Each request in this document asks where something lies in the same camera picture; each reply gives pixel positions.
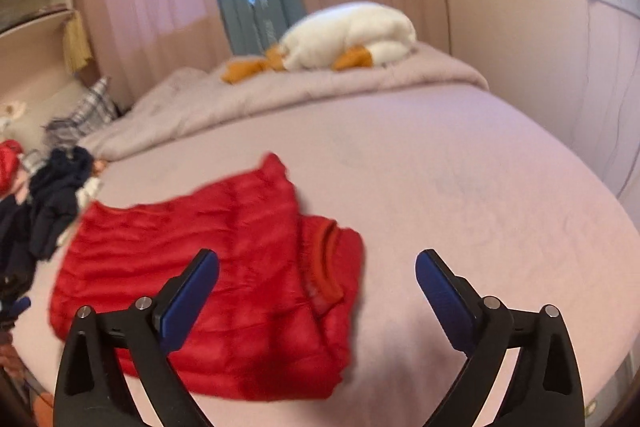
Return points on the bed with pink sheet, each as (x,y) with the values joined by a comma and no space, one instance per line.
(450,197)

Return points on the white goose plush toy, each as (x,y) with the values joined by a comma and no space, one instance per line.
(350,37)

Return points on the beige folded blanket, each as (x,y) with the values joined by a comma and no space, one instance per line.
(300,102)

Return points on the plaid pillow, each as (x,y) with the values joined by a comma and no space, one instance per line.
(92,109)

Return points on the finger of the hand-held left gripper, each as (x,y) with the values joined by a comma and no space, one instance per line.
(20,305)

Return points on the red down jacket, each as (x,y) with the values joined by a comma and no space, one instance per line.
(225,257)

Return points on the yellow hanging cloth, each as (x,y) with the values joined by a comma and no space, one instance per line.
(76,44)

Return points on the red folded garment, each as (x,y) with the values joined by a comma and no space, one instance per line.
(9,164)

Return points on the navy crumpled garment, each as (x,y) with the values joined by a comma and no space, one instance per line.
(57,197)

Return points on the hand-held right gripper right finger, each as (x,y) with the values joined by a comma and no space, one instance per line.
(445,302)

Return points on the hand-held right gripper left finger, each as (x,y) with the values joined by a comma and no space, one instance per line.
(187,302)

